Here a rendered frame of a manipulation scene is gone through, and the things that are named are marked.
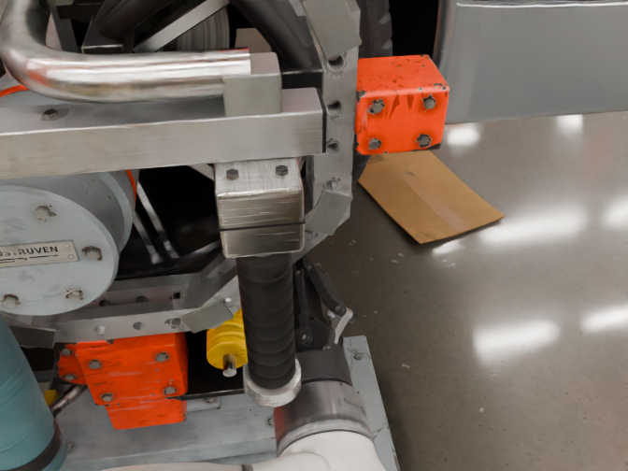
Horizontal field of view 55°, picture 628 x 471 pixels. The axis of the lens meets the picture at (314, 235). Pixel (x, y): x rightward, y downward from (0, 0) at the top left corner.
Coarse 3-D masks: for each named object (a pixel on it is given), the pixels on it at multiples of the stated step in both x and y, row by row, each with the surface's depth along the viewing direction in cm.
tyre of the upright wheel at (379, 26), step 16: (368, 0) 58; (384, 0) 58; (368, 16) 59; (384, 16) 60; (368, 32) 60; (384, 32) 60; (368, 48) 61; (384, 48) 61; (352, 160) 70; (368, 160) 71; (304, 176) 70; (352, 176) 71; (208, 256) 77; (160, 272) 78; (176, 272) 78; (192, 272) 78
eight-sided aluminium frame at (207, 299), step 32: (320, 0) 48; (352, 0) 49; (320, 32) 50; (352, 32) 50; (352, 64) 53; (352, 96) 55; (352, 128) 57; (320, 160) 59; (320, 192) 62; (320, 224) 64; (224, 256) 72; (128, 288) 73; (160, 288) 73; (192, 288) 73; (224, 288) 69; (32, 320) 69; (64, 320) 69; (96, 320) 69; (128, 320) 70; (160, 320) 71; (192, 320) 71; (224, 320) 72
